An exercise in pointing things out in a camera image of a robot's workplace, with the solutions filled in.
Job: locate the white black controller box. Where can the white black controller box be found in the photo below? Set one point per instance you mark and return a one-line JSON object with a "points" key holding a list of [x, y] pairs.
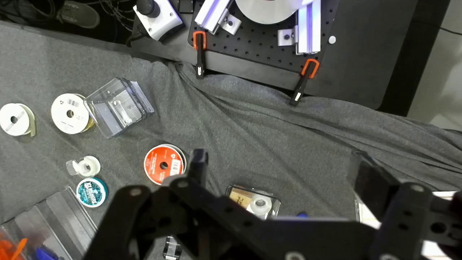
{"points": [[157, 17]]}

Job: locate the grey tablecloth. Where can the grey tablecloth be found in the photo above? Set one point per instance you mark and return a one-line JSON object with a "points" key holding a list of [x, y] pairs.
{"points": [[252, 137]]}

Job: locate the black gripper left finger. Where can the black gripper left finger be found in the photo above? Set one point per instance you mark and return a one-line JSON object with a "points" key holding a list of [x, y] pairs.
{"points": [[196, 170]]}

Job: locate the left orange black clamp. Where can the left orange black clamp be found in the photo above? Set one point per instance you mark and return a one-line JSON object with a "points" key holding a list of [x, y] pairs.
{"points": [[199, 46]]}

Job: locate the white gold ribbon spool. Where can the white gold ribbon spool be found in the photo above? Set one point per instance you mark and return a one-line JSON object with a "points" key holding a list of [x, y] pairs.
{"points": [[69, 113]]}

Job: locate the right orange black clamp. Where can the right orange black clamp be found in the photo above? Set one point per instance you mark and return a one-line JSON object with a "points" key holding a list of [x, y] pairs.
{"points": [[307, 73]]}

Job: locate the small clear plastic case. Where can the small clear plastic case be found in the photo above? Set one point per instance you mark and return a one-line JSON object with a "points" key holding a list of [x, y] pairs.
{"points": [[118, 105]]}

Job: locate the orange ribbon spool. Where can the orange ribbon spool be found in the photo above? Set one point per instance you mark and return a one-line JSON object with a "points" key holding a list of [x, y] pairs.
{"points": [[161, 163]]}

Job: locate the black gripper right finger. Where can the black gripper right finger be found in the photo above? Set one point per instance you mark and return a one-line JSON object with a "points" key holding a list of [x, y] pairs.
{"points": [[371, 183]]}

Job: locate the teal ribbon spool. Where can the teal ribbon spool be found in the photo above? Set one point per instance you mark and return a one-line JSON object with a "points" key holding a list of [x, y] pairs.
{"points": [[91, 193]]}

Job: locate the black tape dispenser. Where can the black tape dispenser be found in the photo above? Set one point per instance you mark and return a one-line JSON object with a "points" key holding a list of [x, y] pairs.
{"points": [[258, 203]]}

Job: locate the orange black clamp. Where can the orange black clamp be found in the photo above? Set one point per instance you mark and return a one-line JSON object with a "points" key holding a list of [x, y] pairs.
{"points": [[199, 46], [307, 73]]}

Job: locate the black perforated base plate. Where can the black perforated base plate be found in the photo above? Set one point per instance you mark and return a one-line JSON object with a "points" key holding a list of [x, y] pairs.
{"points": [[265, 41]]}

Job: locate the large clear organizer case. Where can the large clear organizer case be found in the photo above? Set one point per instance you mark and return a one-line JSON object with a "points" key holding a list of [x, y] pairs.
{"points": [[56, 229]]}

